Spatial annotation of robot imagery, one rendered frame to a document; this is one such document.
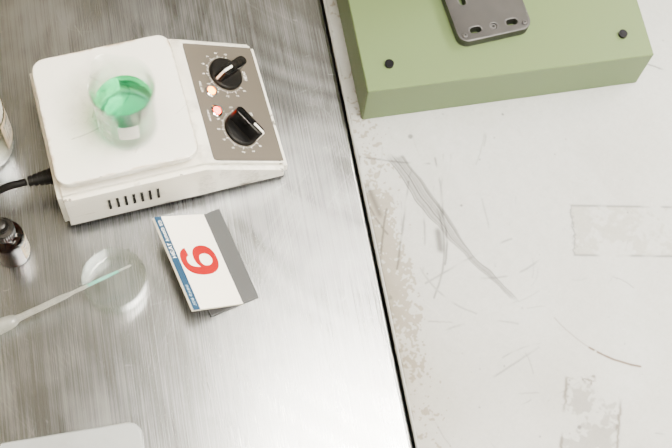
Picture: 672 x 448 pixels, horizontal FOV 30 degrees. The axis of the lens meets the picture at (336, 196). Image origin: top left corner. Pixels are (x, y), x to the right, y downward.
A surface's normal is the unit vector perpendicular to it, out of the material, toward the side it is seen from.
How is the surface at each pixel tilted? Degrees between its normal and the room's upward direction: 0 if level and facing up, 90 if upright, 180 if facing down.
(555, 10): 1
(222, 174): 90
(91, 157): 0
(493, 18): 1
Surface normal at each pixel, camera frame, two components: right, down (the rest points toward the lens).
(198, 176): 0.28, 0.90
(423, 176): 0.07, -0.38
